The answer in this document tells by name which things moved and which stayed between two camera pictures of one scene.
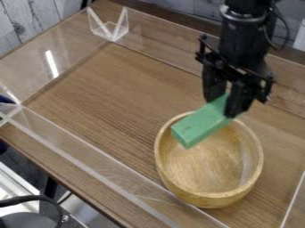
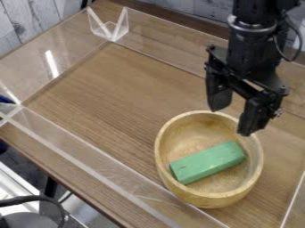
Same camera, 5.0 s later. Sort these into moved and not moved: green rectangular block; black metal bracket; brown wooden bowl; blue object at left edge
Moved: green rectangular block
Not moved: brown wooden bowl; black metal bracket; blue object at left edge
